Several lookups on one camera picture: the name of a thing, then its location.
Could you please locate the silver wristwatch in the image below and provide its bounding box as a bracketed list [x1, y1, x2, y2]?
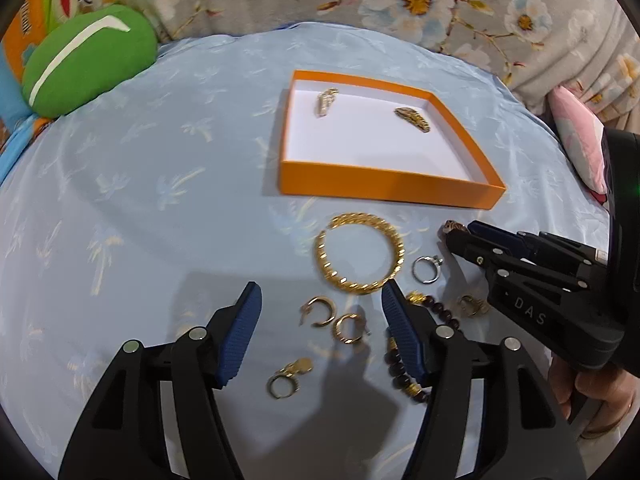
[438, 220, 471, 241]

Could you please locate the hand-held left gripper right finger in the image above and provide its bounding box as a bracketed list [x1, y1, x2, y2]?
[381, 279, 587, 480]

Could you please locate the gold hoop earring with disc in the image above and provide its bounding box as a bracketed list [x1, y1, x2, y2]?
[266, 357, 314, 400]

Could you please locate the orange shallow box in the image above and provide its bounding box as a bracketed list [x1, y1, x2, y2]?
[279, 69, 507, 211]

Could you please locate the gold wristwatch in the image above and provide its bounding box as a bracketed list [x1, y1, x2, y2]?
[393, 106, 432, 134]

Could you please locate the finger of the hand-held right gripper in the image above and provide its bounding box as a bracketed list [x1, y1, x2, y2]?
[442, 230, 588, 293]
[470, 220, 608, 271]

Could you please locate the gold crescent hoop earring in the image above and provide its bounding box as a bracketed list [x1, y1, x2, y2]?
[300, 296, 340, 329]

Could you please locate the gold textured hoop earring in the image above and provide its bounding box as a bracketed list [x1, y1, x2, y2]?
[334, 312, 372, 346]

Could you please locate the pink pillow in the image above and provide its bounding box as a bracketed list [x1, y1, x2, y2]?
[549, 85, 611, 206]

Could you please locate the light blue palm print sheet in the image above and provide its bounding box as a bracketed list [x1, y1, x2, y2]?
[0, 21, 621, 480]

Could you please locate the pearl gold brooch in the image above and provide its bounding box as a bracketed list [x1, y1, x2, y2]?
[314, 88, 339, 119]

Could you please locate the dark beaded bracelet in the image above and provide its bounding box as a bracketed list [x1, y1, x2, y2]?
[384, 290, 468, 403]

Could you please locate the small gold earring pair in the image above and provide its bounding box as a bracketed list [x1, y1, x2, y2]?
[457, 294, 491, 318]

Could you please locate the gold twisted bangle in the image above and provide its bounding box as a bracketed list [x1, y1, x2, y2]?
[315, 213, 405, 296]

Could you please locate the silver ring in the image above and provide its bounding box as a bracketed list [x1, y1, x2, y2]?
[412, 255, 445, 283]

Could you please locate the person's right hand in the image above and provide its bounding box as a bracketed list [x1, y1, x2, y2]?
[547, 352, 640, 441]

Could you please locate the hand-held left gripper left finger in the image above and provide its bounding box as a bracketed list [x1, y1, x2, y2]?
[57, 281, 263, 480]

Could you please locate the green pillow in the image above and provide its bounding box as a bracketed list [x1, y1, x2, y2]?
[22, 4, 160, 120]

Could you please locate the grey floral blanket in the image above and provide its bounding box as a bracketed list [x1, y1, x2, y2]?
[92, 0, 640, 136]

